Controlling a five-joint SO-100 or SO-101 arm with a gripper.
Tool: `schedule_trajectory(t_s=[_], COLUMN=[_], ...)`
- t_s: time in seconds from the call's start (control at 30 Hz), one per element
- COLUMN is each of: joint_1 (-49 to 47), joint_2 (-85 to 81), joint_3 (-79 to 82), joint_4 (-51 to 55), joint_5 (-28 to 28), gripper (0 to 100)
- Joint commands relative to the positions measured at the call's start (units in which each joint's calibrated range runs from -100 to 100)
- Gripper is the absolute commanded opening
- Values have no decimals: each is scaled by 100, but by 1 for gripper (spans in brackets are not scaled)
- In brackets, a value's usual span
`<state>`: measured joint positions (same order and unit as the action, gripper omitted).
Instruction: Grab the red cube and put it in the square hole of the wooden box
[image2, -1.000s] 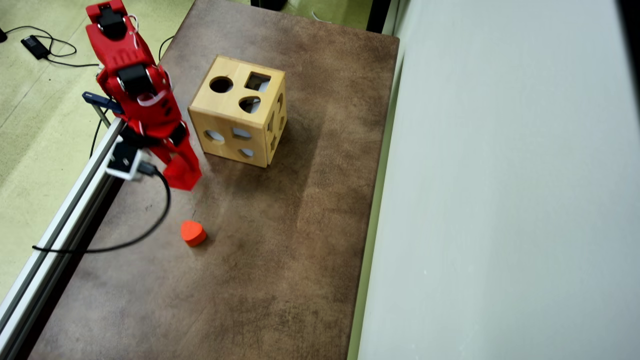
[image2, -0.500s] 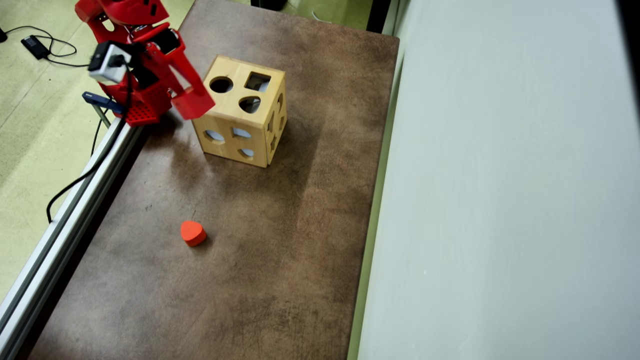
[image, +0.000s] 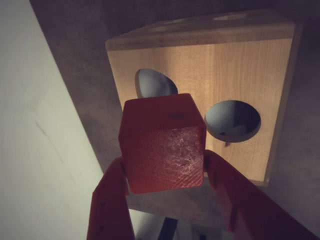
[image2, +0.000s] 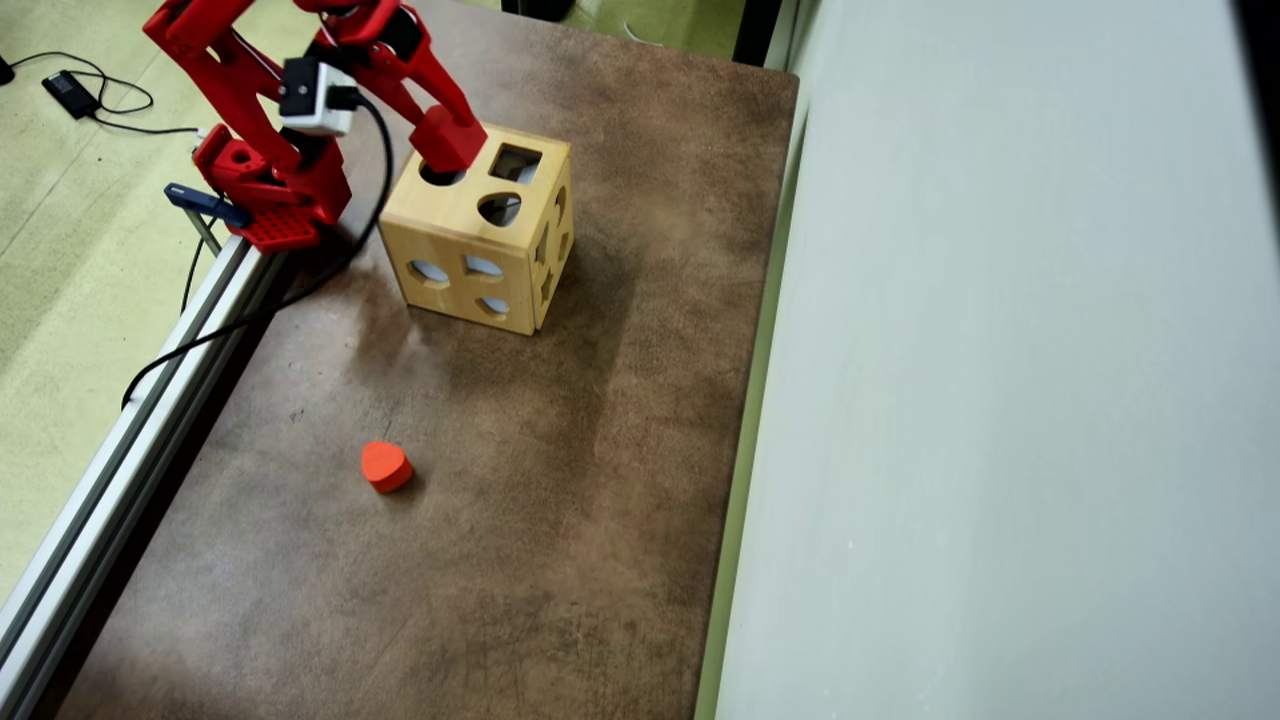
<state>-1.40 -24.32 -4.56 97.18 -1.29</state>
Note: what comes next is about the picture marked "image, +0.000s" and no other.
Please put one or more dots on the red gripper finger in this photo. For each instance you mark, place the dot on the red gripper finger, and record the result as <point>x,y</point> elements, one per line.
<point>255,212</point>
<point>110,207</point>

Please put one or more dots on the red cube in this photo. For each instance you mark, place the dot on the red cube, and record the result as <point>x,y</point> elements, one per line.
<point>162,150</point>

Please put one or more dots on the wooden shape sorter box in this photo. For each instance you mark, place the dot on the wooden shape sorter box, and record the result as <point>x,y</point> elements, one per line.
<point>225,70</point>

